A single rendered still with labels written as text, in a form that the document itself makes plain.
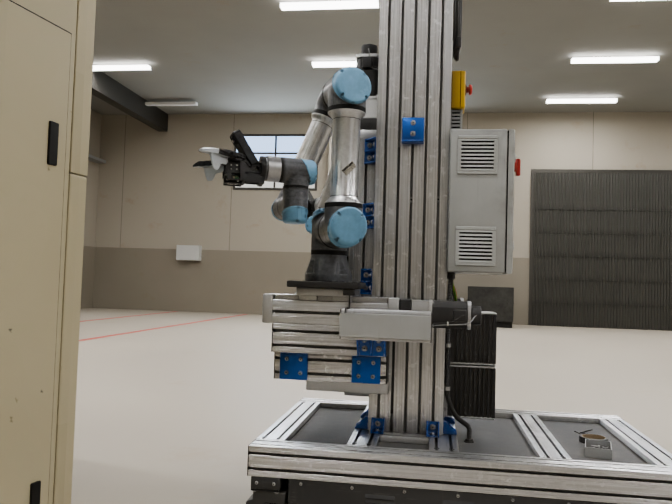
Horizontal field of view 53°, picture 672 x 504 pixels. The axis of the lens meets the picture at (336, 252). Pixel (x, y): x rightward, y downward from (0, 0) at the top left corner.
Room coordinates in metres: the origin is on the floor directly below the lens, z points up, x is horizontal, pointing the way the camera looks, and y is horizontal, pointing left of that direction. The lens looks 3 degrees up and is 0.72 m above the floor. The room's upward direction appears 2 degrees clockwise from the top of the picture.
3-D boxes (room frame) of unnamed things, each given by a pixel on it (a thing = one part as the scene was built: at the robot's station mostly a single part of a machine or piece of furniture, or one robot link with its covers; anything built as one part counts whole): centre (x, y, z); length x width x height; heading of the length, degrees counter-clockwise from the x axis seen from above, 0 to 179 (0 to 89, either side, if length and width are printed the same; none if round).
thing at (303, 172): (1.98, 0.12, 1.04); 0.11 x 0.08 x 0.09; 108
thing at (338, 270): (2.15, 0.02, 0.77); 0.15 x 0.15 x 0.10
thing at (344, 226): (2.02, -0.02, 1.09); 0.15 x 0.12 x 0.55; 18
